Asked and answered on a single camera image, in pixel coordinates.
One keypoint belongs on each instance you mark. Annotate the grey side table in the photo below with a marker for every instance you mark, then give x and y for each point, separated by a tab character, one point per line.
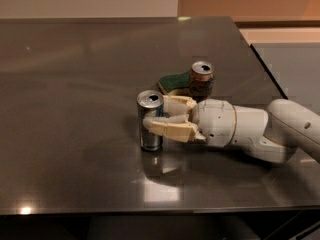
295	69

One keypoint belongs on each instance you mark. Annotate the blue silver redbull can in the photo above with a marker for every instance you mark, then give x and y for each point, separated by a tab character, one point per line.
150	106

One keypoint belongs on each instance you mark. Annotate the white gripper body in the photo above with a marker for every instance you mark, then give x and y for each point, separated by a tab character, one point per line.
215	120

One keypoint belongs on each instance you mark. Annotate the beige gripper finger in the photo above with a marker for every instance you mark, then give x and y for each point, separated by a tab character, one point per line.
181	131
178	105

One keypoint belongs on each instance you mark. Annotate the green yellow sponge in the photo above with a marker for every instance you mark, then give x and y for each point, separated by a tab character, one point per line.
175	84

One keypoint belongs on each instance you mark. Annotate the brown opened soda can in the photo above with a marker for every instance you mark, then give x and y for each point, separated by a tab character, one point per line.
201	79

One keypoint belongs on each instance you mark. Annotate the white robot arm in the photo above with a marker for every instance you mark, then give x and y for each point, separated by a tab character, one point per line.
252	135

